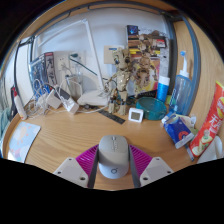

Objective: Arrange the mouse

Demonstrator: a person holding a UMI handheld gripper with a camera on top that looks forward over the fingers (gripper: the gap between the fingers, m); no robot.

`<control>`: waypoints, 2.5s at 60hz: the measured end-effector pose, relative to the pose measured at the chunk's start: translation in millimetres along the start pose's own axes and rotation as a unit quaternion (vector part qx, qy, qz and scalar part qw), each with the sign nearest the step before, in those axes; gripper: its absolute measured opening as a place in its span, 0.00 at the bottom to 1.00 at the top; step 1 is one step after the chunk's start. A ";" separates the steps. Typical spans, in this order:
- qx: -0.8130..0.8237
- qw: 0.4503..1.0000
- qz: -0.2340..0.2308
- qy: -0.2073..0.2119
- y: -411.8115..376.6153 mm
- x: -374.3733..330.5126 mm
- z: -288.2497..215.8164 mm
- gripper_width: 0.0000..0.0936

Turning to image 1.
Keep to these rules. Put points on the blue robot model kit box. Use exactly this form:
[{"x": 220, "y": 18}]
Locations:
[{"x": 41, "y": 70}]

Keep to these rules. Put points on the teal round tin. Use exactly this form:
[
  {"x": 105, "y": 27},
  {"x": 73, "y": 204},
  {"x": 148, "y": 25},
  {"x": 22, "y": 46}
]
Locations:
[{"x": 151, "y": 108}]

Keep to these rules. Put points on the colourful figurine box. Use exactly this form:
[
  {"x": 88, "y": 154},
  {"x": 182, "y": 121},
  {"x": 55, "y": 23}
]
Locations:
[{"x": 146, "y": 63}]

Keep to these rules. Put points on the red chip can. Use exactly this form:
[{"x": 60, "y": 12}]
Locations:
[{"x": 210, "y": 126}]

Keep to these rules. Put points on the grey metal desk frame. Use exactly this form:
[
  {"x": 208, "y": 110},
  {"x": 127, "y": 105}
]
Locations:
[{"x": 195, "y": 66}]

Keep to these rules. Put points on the blue tissue pack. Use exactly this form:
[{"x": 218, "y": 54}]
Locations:
[{"x": 178, "y": 130}]

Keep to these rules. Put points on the pastel printed mouse pad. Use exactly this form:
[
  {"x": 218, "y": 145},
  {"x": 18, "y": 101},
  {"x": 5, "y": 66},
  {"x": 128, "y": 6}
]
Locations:
[{"x": 23, "y": 140}]

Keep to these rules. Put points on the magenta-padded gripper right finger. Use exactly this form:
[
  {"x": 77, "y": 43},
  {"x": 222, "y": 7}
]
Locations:
[{"x": 155, "y": 170}]

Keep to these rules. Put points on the blue and white tube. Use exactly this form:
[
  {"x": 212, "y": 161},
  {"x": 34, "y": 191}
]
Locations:
[{"x": 163, "y": 90}]

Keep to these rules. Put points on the beige wall plate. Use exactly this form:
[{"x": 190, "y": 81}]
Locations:
[{"x": 110, "y": 55}]

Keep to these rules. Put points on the black ruler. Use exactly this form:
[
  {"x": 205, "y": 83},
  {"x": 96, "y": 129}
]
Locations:
[{"x": 112, "y": 117}]

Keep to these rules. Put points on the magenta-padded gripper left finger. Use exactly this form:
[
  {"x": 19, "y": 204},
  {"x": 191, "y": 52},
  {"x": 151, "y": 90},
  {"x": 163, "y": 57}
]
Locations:
[{"x": 71, "y": 170}]

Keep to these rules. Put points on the white desk lamp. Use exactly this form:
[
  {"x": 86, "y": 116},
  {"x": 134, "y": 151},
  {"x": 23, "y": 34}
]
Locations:
[{"x": 91, "y": 98}]

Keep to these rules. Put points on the tan tree-man figurine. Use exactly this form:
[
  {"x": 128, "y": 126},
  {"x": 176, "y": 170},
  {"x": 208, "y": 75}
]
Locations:
[{"x": 121, "y": 76}]

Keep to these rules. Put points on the white computer mouse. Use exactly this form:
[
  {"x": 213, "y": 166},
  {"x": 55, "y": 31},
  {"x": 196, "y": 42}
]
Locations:
[{"x": 113, "y": 156}]

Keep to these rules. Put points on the white charger block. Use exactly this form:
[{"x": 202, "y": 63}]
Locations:
[
  {"x": 53, "y": 99},
  {"x": 70, "y": 105}
]

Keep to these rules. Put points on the teal and checked bedding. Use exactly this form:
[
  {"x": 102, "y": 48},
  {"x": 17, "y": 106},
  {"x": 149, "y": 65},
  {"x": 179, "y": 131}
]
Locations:
[{"x": 3, "y": 121}]

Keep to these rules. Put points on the white red-capped lotion bottle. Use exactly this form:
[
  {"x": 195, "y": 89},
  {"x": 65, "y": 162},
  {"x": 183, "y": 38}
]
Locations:
[{"x": 20, "y": 106}]

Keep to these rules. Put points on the white wall socket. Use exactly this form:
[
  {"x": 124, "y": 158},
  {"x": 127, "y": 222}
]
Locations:
[{"x": 66, "y": 61}]

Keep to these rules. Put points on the blue spray bottle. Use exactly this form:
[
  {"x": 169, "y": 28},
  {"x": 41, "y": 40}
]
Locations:
[{"x": 181, "y": 91}]

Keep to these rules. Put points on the wooden shelf unit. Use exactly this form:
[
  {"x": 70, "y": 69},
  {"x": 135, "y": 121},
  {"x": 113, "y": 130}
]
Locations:
[{"x": 110, "y": 3}]

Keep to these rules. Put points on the small white square clock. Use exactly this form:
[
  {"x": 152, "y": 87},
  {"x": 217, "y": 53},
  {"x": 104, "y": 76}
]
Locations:
[{"x": 136, "y": 115}]

